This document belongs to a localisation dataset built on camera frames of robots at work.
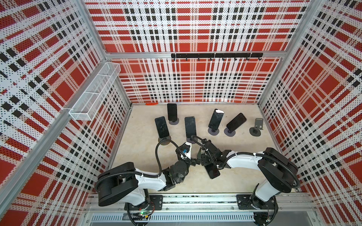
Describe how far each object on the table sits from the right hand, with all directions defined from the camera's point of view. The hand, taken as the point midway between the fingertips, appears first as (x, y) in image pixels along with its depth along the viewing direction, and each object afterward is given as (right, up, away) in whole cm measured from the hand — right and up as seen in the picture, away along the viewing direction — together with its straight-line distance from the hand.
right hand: (204, 157), depth 90 cm
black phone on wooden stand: (-27, +20, -1) cm, 34 cm away
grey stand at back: (-22, +22, +18) cm, 36 cm away
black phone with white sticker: (+4, -6, -7) cm, 10 cm away
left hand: (-8, +9, -11) cm, 16 cm away
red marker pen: (-44, +39, +37) cm, 70 cm away
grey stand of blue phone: (+18, +15, +12) cm, 26 cm away
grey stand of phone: (+8, +16, +14) cm, 23 cm away
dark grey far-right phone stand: (+39, +21, +8) cm, 45 cm away
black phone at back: (-22, +33, +9) cm, 40 cm away
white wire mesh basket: (-77, +35, +2) cm, 84 cm away
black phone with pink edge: (+9, +25, +8) cm, 28 cm away
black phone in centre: (-9, +20, +4) cm, 22 cm away
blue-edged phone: (+22, +22, +4) cm, 32 cm away
